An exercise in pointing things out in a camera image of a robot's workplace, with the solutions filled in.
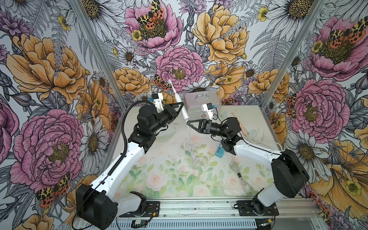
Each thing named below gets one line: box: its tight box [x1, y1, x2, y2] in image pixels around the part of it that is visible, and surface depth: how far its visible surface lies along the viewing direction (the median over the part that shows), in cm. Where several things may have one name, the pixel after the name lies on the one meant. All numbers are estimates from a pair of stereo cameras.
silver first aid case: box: [183, 90, 222, 121], surface depth 108 cm
